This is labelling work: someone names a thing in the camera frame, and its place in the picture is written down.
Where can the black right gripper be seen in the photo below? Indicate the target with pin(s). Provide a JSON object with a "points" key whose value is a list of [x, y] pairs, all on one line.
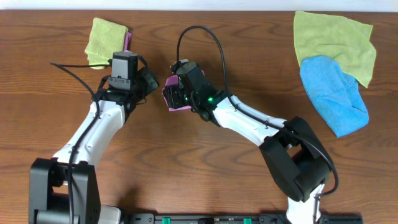
{"points": [[172, 93]]}

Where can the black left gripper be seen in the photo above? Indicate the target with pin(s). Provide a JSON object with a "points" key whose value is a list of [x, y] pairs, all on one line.
{"points": [[150, 80]]}

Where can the purple microfiber cloth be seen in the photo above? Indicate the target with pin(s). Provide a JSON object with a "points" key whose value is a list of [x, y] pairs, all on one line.
{"points": [[180, 93]]}

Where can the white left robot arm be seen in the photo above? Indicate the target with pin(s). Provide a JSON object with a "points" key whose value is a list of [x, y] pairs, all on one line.
{"points": [[64, 188]]}

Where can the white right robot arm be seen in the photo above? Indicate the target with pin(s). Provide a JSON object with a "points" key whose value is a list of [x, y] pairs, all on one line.
{"points": [[296, 159]]}

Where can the folded green cloth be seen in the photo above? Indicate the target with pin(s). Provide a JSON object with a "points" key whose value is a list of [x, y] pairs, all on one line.
{"points": [[105, 39]]}

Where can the blue microfiber cloth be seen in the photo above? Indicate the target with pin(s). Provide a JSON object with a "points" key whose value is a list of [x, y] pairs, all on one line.
{"points": [[334, 94]]}

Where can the large green microfiber cloth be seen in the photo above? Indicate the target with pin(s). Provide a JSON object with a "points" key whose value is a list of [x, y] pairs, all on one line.
{"points": [[344, 40]]}

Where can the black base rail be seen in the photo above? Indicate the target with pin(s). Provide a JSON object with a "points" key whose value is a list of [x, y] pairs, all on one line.
{"points": [[266, 218]]}

